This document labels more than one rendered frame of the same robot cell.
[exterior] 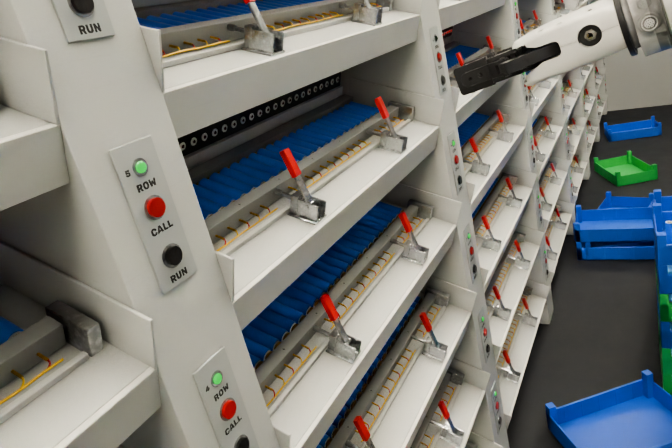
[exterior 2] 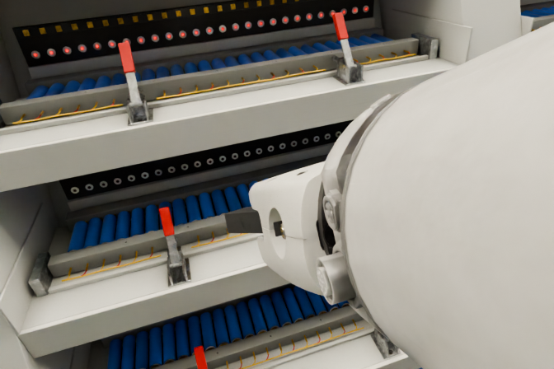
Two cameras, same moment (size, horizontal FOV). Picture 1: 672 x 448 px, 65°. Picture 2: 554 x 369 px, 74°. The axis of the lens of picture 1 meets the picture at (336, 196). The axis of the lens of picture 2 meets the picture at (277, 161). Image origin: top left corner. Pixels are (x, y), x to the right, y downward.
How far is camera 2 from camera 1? 55 cm
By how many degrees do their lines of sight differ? 43
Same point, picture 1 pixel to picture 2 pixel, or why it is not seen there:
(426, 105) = not seen: hidden behind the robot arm
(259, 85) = (104, 153)
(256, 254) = (93, 295)
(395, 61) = not seen: hidden behind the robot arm
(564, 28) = (262, 195)
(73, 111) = not seen: outside the picture
